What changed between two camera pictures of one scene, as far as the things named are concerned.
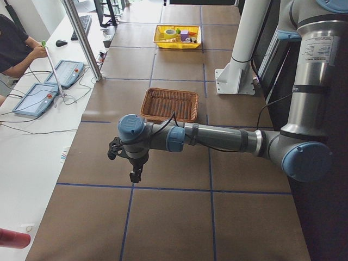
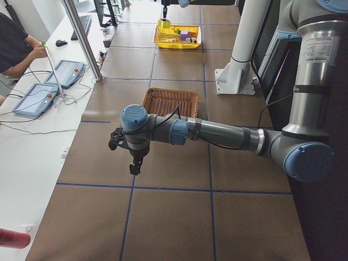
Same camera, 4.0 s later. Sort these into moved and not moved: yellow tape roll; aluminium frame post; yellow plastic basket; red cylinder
Moved: yellow tape roll
Not moved: yellow plastic basket; red cylinder; aluminium frame post
